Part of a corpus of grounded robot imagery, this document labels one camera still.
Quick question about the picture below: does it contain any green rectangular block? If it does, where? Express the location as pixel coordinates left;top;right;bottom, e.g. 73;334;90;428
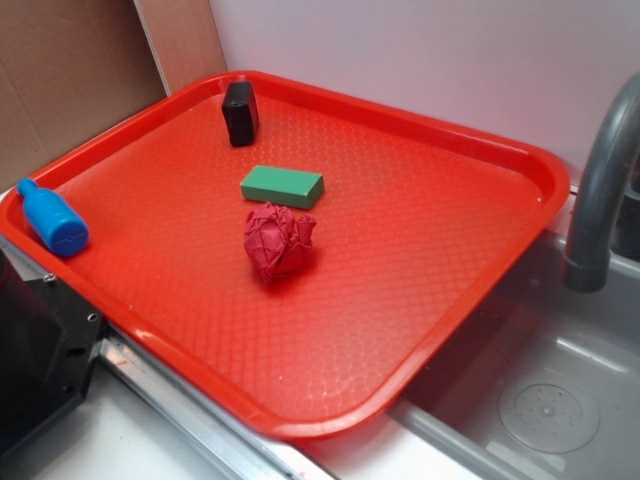
240;166;325;210

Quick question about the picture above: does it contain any blue plastic bottle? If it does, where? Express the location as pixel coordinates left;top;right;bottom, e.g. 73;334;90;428
16;178;89;257

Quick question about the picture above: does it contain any grey plastic sink basin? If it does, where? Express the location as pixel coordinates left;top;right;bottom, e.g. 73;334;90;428
301;210;639;479

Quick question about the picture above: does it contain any red plastic tray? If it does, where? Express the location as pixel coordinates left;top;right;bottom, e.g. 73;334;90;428
1;72;570;440

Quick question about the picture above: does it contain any black metal bracket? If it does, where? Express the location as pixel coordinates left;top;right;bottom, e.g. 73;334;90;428
1;255;106;460

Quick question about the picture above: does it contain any grey sink faucet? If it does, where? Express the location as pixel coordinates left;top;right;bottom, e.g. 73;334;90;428
562;74;639;293

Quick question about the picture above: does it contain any black box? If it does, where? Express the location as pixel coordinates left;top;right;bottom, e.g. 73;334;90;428
222;81;259;147

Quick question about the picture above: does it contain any crumpled red cloth ball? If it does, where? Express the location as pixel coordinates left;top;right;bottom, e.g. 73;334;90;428
244;202;317;283

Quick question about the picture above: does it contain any brown cardboard panel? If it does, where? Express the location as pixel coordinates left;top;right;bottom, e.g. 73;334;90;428
1;1;227;190

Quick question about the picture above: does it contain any silver metal rail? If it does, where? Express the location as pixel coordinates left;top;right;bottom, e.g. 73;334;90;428
99;329;326;479

